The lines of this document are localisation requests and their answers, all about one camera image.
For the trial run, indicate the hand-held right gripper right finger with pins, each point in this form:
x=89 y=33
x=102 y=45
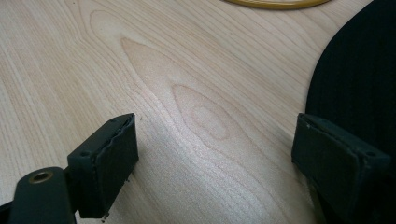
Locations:
x=330 y=161

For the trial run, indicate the yellow round rim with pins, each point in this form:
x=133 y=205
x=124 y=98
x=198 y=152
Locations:
x=277 y=3

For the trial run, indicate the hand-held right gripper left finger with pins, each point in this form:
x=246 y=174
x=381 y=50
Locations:
x=102 y=168

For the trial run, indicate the black round mat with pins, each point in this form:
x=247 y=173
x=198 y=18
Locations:
x=358 y=68

